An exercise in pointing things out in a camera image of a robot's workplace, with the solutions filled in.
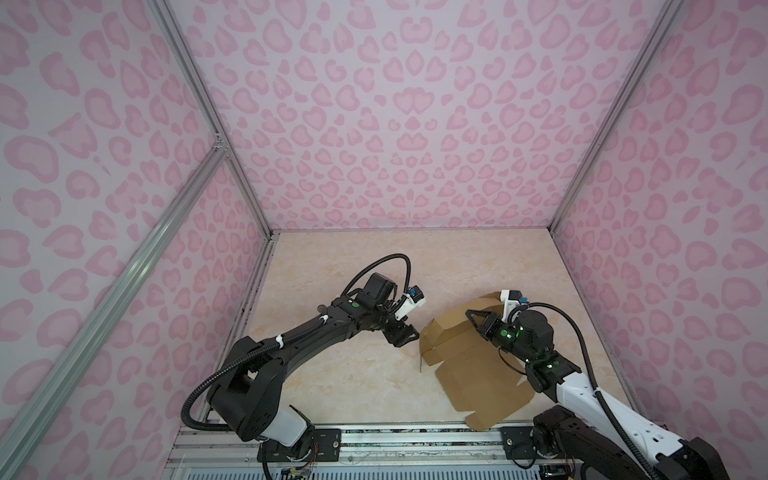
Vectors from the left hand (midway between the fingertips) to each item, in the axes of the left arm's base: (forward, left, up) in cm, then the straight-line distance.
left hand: (413, 322), depth 82 cm
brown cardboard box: (-11, -17, -12) cm, 23 cm away
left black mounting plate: (-27, +22, -11) cm, 37 cm away
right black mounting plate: (-27, -24, -11) cm, 38 cm away
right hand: (0, -14, +5) cm, 15 cm away
